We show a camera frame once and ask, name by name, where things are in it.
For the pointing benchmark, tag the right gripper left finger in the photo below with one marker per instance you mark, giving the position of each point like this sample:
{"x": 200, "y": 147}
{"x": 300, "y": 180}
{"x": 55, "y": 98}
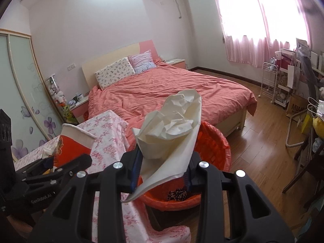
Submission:
{"x": 132, "y": 163}

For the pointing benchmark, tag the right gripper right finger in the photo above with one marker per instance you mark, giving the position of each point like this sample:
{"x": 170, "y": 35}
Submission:
{"x": 193, "y": 177}

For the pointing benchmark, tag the bed with coral duvet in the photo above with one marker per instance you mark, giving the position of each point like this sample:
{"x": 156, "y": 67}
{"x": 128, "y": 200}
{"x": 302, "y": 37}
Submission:
{"x": 224, "y": 103}

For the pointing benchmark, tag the red plastic trash basket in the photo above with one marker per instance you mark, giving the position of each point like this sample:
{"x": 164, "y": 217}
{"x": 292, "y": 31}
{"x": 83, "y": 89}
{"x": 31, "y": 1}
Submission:
{"x": 185, "y": 192}

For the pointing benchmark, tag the pink striped pillow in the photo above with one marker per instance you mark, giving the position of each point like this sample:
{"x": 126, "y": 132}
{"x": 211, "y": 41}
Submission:
{"x": 142, "y": 62}

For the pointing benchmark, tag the plush toy stack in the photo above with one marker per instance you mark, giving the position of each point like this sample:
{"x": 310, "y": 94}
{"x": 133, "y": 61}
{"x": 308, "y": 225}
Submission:
{"x": 60, "y": 101}

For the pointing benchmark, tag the white wire rack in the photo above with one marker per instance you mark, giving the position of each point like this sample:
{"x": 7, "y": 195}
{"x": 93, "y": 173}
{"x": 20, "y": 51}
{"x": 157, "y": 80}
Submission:
{"x": 269, "y": 81}

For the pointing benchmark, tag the cluttered desk with boxes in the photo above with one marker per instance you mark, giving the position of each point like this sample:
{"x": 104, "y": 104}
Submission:
{"x": 305, "y": 106}

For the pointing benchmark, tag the floral white pillow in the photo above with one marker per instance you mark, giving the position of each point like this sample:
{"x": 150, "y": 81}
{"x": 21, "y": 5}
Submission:
{"x": 114, "y": 72}

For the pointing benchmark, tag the mug on nightstand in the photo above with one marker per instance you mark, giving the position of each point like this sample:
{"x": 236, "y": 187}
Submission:
{"x": 79, "y": 97}

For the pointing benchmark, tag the red and white paper cup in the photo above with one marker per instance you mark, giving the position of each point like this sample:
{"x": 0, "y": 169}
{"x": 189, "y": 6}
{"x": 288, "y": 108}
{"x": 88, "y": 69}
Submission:
{"x": 72, "y": 143}

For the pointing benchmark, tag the pink white left nightstand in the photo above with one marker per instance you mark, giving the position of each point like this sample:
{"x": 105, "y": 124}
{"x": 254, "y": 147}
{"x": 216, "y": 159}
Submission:
{"x": 79, "y": 108}

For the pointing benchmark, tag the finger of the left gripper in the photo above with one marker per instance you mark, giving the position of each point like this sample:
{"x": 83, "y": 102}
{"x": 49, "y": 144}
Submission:
{"x": 40, "y": 166}
{"x": 48, "y": 183}

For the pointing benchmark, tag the glass floral wardrobe door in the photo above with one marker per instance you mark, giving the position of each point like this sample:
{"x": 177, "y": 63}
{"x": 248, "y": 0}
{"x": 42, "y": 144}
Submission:
{"x": 24, "y": 96}

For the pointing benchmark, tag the right nightstand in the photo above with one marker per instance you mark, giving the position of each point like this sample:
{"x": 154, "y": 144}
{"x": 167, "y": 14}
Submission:
{"x": 177, "y": 62}

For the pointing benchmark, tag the white paper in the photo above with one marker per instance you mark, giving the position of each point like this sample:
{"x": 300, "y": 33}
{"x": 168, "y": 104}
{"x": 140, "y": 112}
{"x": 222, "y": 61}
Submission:
{"x": 166, "y": 139}

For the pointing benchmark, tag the pink window curtain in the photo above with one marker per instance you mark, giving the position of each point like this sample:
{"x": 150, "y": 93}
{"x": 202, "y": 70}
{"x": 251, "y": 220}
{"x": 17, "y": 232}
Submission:
{"x": 254, "y": 30}

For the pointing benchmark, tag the pink floral tablecloth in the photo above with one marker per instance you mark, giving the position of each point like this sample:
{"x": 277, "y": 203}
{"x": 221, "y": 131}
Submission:
{"x": 109, "y": 146}

